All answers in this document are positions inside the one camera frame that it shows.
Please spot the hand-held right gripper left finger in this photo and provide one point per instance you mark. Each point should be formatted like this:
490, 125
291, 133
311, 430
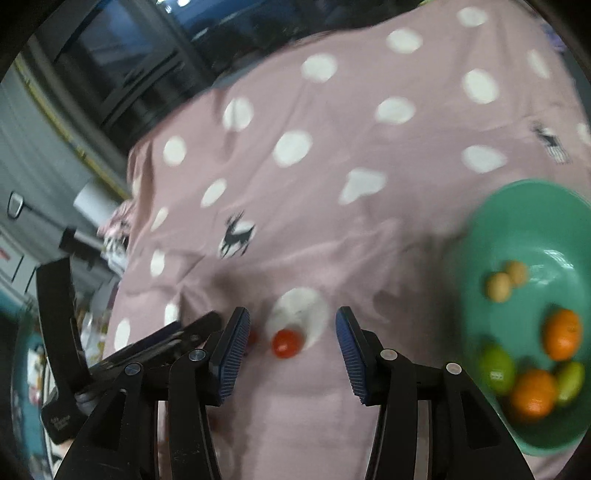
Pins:
233, 350

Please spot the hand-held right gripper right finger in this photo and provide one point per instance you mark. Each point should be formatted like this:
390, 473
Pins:
353, 355

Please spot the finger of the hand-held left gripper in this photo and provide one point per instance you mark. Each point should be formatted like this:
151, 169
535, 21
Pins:
198, 323
157, 353

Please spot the red cherry tomato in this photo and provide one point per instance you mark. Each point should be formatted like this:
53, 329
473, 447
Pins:
287, 343

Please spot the bright green round fruit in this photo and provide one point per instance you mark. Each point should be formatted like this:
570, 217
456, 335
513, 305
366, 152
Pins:
496, 371

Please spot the brown longan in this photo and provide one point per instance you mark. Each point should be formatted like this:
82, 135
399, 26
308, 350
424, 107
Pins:
498, 287
519, 272

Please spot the orange mandarin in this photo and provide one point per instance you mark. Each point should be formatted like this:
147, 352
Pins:
533, 393
562, 334

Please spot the green plastic bowl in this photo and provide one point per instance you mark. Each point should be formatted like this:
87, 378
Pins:
521, 230

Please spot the yellow-green round fruit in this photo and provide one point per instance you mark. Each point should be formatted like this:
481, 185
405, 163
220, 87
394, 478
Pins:
571, 381

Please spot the white paper roll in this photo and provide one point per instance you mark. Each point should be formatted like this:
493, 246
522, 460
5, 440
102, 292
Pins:
94, 201

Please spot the pink polka dot blanket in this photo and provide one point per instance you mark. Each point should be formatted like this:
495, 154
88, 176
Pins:
346, 184

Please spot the dark framed window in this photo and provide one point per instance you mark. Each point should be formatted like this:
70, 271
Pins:
138, 60

